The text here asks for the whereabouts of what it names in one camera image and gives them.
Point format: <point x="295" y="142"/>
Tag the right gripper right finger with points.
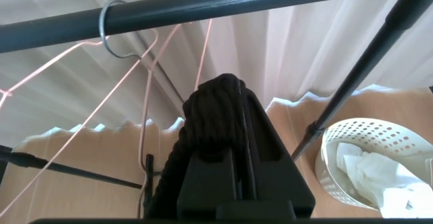
<point x="274" y="190"/>

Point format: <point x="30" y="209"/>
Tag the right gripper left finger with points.
<point x="206" y="190"/>

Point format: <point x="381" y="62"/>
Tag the black shorts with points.
<point x="213" y="115"/>

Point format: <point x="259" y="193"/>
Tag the pink clothes hanger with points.
<point x="144" y="115"/>
<point x="101" y="27"/>

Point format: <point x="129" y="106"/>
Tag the white laundry basket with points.
<point x="372" y="132"/>

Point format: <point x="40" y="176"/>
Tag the black clothes rack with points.
<point x="203" y="9"/>

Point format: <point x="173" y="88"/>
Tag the white garment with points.
<point x="382" y="176"/>

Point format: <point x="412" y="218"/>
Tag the beige curtain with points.
<point x="287" y="48"/>

